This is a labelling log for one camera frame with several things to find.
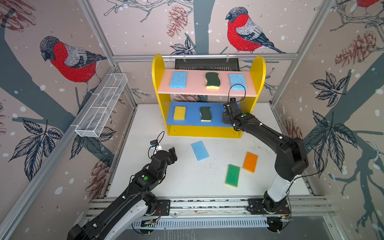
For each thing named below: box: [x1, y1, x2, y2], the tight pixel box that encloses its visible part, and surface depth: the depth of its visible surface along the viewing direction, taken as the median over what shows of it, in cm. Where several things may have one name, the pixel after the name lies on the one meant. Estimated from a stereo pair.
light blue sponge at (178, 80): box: [170, 71, 187, 89], surface depth 76 cm
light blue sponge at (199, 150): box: [191, 141, 210, 162], surface depth 96 cm
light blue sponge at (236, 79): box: [229, 73, 247, 91], surface depth 76 cm
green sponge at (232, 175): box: [225, 164, 241, 188], surface depth 85 cm
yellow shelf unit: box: [152, 54, 266, 138], surface depth 79 cm
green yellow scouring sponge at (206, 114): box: [200, 106, 212, 122], surface depth 96 cm
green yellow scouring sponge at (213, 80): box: [205, 72, 221, 90], surface depth 74 cm
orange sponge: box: [242, 151, 259, 174], surface depth 90 cm
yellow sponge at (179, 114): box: [173, 106, 186, 121], surface depth 95 cm
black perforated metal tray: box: [175, 58, 240, 72], surface depth 97 cm
